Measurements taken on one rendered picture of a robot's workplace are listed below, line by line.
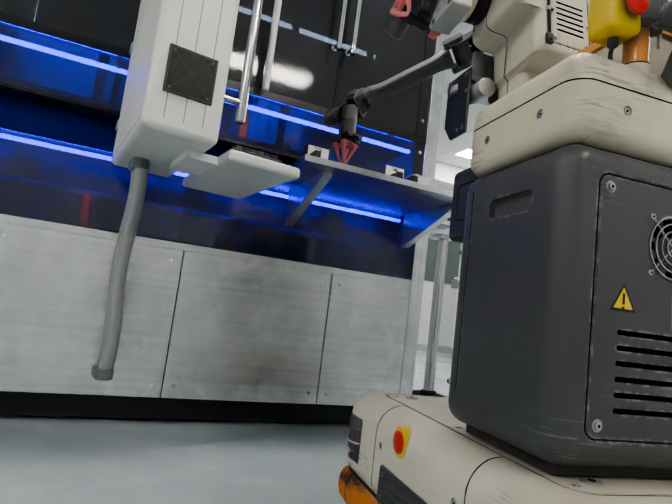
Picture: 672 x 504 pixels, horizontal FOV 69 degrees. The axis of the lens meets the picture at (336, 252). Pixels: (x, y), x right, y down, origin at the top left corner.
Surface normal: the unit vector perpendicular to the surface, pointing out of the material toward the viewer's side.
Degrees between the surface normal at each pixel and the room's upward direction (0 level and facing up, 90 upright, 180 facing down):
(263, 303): 90
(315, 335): 90
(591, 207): 90
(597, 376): 90
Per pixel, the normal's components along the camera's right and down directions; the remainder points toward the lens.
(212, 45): 0.53, -0.04
